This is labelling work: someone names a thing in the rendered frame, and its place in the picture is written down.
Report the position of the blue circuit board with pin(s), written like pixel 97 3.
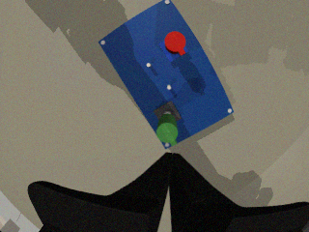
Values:
pixel 180 97

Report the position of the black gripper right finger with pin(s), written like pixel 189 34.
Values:
pixel 197 206

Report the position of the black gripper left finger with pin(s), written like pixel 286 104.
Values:
pixel 135 208

